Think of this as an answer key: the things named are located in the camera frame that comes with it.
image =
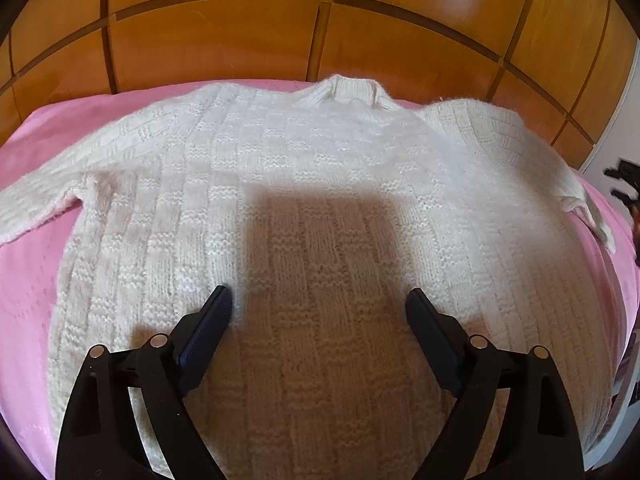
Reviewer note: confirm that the white knit sweater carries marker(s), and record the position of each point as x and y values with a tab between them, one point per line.
320	200

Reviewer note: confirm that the pink bedspread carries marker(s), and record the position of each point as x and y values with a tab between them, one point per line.
30	310

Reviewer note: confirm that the dark object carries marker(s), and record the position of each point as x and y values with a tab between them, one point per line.
622	172

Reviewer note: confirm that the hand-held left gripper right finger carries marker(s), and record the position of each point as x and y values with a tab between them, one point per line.
441	351

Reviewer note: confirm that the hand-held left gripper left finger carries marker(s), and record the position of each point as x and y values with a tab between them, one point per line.
199	341

